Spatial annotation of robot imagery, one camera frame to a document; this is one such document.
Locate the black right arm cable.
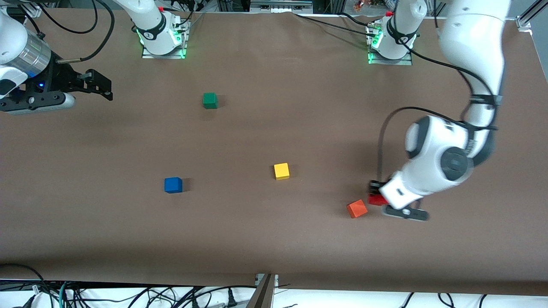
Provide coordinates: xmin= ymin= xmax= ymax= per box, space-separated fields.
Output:
xmin=56 ymin=0 xmax=116 ymax=64

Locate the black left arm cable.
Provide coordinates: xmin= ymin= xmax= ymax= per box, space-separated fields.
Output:
xmin=377 ymin=38 xmax=500 ymax=184

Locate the short black table cable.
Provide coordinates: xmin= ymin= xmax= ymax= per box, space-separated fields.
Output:
xmin=338 ymin=12 xmax=379 ymax=29

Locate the black looped floor cable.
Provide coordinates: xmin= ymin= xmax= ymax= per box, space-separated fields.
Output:
xmin=0 ymin=263 xmax=55 ymax=308

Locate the white power strip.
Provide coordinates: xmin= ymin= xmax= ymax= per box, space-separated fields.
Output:
xmin=250 ymin=0 xmax=313 ymax=12

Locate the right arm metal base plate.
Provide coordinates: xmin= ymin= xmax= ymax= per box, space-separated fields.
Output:
xmin=141 ymin=19 xmax=190 ymax=60

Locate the long black floor cable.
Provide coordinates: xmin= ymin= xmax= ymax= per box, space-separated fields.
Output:
xmin=64 ymin=284 xmax=257 ymax=308

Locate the orange cube block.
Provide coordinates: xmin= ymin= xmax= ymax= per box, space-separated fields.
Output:
xmin=346 ymin=199 xmax=368 ymax=219

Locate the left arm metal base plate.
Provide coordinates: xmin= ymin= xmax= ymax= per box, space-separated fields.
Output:
xmin=367 ymin=24 xmax=414 ymax=66

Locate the brown paper table cover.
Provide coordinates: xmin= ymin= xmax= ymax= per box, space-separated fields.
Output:
xmin=0 ymin=9 xmax=548 ymax=296

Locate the long black table cable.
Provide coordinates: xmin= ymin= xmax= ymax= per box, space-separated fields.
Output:
xmin=293 ymin=12 xmax=377 ymax=39

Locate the brown slanted bar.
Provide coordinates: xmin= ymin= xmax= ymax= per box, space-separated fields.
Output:
xmin=246 ymin=274 xmax=277 ymax=308

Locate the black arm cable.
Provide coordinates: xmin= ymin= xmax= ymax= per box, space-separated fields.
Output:
xmin=377 ymin=38 xmax=500 ymax=184
xmin=56 ymin=0 xmax=116 ymax=64

